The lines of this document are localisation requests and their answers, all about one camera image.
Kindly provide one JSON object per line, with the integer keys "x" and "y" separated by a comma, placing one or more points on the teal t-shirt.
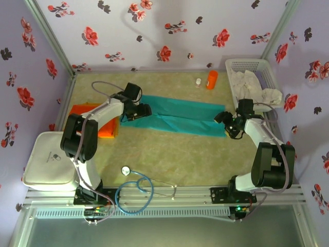
{"x": 180, "y": 118}

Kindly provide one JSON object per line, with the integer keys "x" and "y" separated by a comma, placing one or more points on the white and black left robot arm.
{"x": 108, "y": 110}

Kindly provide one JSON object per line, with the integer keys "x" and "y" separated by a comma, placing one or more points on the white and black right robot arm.
{"x": 270, "y": 164}

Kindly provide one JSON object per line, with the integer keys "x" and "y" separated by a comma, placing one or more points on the orange folded t-shirt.
{"x": 106, "y": 128}

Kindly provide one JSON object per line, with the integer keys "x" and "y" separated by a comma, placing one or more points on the orange pill bottle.
{"x": 211, "y": 80}

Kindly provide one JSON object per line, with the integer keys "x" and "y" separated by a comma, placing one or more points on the white crumpled cloth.
{"x": 272, "y": 96}
{"x": 245, "y": 85}

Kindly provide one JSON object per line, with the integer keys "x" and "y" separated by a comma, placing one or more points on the white plastic basket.
{"x": 270, "y": 74}

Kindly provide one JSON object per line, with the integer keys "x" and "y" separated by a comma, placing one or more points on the blue stethoscope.
{"x": 133, "y": 195}

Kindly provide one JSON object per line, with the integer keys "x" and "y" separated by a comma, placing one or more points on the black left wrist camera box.
{"x": 133, "y": 92}

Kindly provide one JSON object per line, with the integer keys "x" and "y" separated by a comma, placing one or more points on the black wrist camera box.
{"x": 246, "y": 106}
{"x": 133, "y": 92}

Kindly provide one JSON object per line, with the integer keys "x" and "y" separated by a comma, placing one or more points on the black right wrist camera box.
{"x": 246, "y": 106}

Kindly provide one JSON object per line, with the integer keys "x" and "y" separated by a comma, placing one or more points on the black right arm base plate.
{"x": 218, "y": 195}

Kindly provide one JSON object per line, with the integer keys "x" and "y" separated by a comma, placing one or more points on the aluminium front mounting rail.
{"x": 192, "y": 198}

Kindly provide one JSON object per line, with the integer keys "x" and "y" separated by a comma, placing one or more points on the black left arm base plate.
{"x": 108, "y": 195}

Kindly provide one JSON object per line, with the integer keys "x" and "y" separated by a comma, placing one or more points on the aluminium frame corner post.
{"x": 48, "y": 36}
{"x": 281, "y": 28}

